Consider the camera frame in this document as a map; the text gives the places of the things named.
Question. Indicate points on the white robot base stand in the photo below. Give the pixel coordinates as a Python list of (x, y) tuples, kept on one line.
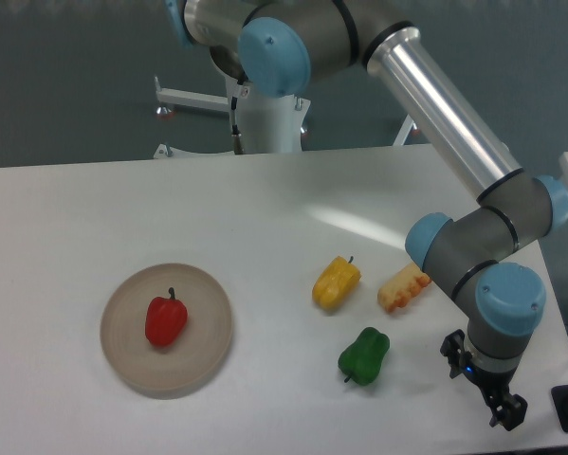
[(269, 123)]

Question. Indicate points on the green toy bell pepper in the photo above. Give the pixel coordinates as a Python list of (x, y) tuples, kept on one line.
[(361, 361)]

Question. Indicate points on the beige round wooden plate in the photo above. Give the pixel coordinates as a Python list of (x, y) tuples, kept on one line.
[(194, 356)]

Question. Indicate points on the yellow orange toy food piece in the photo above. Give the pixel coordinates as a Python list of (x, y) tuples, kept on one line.
[(400, 289)]

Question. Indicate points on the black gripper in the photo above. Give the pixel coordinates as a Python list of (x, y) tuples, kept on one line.
[(491, 375)]

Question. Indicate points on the red toy bell pepper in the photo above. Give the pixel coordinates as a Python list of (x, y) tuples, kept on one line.
[(165, 320)]

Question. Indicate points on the yellow toy bell pepper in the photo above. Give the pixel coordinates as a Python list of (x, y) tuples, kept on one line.
[(335, 283)]

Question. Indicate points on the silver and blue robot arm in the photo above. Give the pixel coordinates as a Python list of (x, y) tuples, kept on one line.
[(277, 48)]

